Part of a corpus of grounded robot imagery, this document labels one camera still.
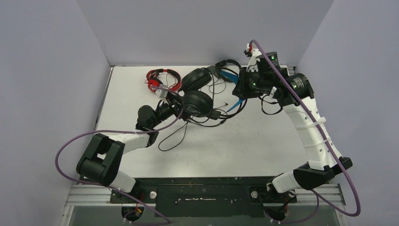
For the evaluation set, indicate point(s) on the small black headphones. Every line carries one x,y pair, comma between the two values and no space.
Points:
232,64

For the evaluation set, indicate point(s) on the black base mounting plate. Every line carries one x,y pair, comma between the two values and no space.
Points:
213,197

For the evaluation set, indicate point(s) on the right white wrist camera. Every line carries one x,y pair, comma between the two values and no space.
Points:
253,54

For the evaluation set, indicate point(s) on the large black blue headphones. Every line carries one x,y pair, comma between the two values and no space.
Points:
198,106

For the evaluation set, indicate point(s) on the red headphones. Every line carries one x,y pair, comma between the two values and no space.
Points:
152,79

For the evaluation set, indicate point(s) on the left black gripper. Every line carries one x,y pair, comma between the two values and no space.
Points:
177,101

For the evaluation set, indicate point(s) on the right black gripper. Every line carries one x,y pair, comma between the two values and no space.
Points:
238,88

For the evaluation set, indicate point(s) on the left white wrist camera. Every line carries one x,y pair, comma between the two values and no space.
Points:
161,91

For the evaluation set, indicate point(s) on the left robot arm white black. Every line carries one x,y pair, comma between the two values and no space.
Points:
101,159

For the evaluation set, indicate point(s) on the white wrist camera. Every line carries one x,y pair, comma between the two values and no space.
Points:
253,54
161,91

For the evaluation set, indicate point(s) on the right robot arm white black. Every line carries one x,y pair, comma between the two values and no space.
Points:
294,94

